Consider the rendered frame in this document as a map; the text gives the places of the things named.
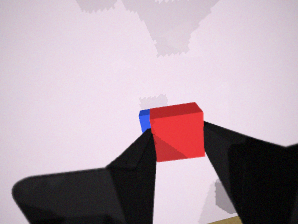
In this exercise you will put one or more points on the blue block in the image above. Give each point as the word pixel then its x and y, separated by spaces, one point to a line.
pixel 144 117

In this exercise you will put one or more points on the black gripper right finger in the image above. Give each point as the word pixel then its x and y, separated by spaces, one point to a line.
pixel 260 178

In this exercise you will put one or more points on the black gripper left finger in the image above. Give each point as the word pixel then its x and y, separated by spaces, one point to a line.
pixel 124 189

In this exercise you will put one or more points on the red block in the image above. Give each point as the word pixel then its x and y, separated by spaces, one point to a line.
pixel 178 131

